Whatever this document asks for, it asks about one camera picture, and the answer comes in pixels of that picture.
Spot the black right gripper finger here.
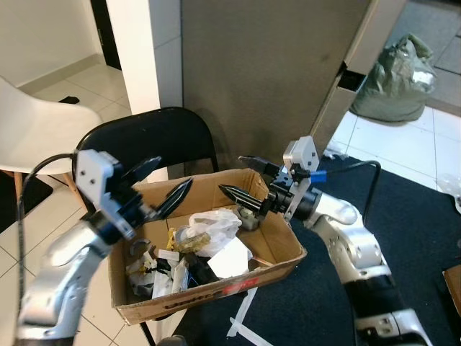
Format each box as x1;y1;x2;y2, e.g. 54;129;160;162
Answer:
238;156;282;183
218;185;269;215

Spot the dark blue carpet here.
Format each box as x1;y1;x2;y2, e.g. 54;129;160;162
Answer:
173;146;461;346

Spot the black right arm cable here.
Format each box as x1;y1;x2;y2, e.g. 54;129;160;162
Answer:
317;159;383;226

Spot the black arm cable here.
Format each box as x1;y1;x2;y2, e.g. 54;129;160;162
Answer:
17;152;80;303
317;159;383;226

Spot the yellow crumpled wrapper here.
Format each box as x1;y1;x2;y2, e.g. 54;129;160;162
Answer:
169;226;212;254

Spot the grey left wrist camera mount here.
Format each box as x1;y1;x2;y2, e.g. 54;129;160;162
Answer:
75;149;122;217

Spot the brown cardboard box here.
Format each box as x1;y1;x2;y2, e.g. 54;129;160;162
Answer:
108;168;308;326

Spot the grey crumpled wrapper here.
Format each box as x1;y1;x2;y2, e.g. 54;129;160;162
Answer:
125;241;156;298

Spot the white shell chair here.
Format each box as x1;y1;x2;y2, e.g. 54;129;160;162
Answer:
0;76;103;211

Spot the black folding chair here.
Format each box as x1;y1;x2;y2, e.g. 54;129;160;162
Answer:
73;106;220;346

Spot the white square paper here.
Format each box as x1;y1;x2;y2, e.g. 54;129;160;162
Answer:
207;237;254;280

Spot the white floor tape strip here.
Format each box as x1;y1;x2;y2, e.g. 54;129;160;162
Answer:
226;287;290;341

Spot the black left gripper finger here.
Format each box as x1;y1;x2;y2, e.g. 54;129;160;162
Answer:
125;156;164;187
150;178;194;221

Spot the black robot foot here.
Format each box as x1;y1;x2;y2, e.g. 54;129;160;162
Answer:
154;334;189;346

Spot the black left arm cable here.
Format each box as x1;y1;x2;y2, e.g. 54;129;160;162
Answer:
17;152;80;303

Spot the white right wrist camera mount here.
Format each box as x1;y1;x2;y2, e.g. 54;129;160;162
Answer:
282;136;320;200

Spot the white printed carton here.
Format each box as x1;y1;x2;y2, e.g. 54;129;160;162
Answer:
151;248;190;298

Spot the green rubbish bag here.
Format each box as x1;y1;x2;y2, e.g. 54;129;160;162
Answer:
350;33;439;124

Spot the crumpled white plastic bag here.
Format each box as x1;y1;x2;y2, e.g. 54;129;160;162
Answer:
188;208;243;258

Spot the grey upright board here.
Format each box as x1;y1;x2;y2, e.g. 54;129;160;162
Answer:
180;0;377;172

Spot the black trash piece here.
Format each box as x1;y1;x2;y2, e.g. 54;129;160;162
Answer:
183;252;221;287

